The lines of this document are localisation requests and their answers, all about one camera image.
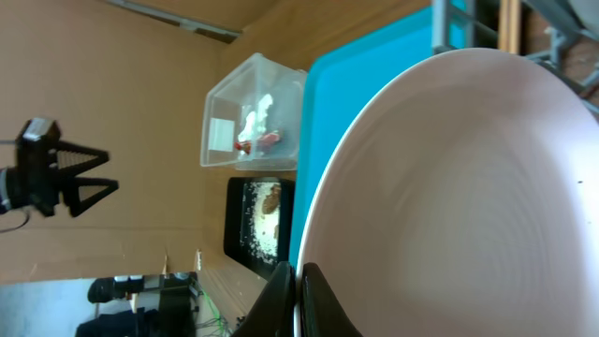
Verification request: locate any grey dishwasher rack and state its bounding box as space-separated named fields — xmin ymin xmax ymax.
xmin=431 ymin=0 xmax=598 ymax=114

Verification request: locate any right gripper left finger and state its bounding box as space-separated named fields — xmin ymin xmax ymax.
xmin=231 ymin=261 xmax=296 ymax=337

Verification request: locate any large pink plate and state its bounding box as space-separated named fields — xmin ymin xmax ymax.
xmin=298 ymin=49 xmax=598 ymax=336

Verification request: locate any white napkin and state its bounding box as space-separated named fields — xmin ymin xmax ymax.
xmin=238 ymin=94 xmax=273 ymax=141

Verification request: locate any teal serving tray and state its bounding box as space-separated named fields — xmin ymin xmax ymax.
xmin=289 ymin=6 xmax=434 ymax=266

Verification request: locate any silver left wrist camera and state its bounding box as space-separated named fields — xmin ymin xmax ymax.
xmin=19 ymin=117 xmax=62 ymax=141

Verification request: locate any clear plastic bin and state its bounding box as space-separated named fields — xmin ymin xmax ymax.
xmin=199 ymin=53 xmax=307 ymax=171

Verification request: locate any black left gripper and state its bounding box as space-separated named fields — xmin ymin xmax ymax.
xmin=11 ymin=130 xmax=119 ymax=217

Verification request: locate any red snack wrapper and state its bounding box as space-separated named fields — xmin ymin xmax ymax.
xmin=233 ymin=130 xmax=285 ymax=155

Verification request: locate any white rice pile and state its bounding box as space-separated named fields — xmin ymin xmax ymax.
xmin=240 ymin=182 xmax=280 ymax=263

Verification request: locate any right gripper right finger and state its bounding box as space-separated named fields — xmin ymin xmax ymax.
xmin=299 ymin=262 xmax=362 ymax=337

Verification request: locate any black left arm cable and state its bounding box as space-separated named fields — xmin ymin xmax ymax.
xmin=0 ymin=138 xmax=32 ymax=235

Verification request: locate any brown food piece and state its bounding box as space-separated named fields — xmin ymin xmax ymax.
xmin=262 ymin=183 xmax=281 ymax=214

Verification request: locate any grey bowl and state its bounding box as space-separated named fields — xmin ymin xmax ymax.
xmin=569 ymin=0 xmax=599 ymax=33

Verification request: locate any black plastic tray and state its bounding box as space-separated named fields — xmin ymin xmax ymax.
xmin=223 ymin=177 xmax=295 ymax=279

